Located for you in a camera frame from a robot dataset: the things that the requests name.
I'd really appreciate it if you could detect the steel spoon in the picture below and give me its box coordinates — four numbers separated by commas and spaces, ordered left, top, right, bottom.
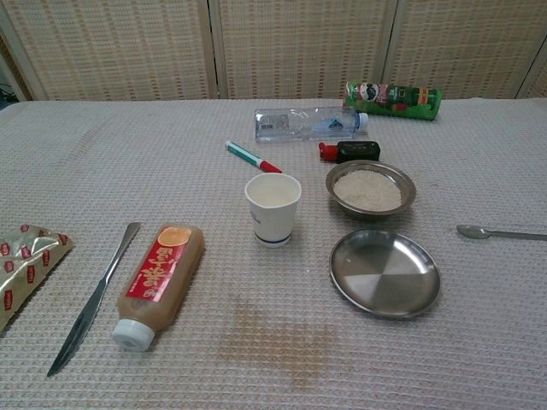
456, 224, 547, 242

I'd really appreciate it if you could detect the white paper cup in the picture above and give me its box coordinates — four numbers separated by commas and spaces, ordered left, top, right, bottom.
244, 173, 303, 249

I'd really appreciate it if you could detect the steel bowl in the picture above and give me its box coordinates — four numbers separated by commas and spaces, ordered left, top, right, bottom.
325, 160, 417, 221

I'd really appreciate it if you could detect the flat steel plate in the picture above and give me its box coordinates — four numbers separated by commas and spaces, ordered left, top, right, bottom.
328, 228, 442, 319

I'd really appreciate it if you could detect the teal and red pen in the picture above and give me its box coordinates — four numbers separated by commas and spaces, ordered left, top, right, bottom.
225, 139, 284, 174

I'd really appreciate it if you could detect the clear plastic water bottle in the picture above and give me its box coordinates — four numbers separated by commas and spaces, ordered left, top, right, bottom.
254, 106, 370, 144

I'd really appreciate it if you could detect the beige woven tablecloth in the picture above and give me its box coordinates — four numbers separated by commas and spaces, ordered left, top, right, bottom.
0, 97, 547, 410

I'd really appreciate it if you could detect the brown red-labelled sauce bottle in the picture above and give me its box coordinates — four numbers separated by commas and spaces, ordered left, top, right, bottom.
111, 223, 206, 353

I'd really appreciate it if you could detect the green Pringles can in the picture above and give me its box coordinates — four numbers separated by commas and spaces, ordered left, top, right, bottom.
344, 80, 444, 122

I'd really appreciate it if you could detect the bamboo folding screen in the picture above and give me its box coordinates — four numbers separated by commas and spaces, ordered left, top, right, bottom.
0, 0, 547, 103

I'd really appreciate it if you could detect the steel table knife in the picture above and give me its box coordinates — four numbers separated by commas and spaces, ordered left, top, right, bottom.
46, 221, 142, 378

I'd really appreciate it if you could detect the red patterned snack packet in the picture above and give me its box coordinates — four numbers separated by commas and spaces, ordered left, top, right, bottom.
0, 224, 75, 335

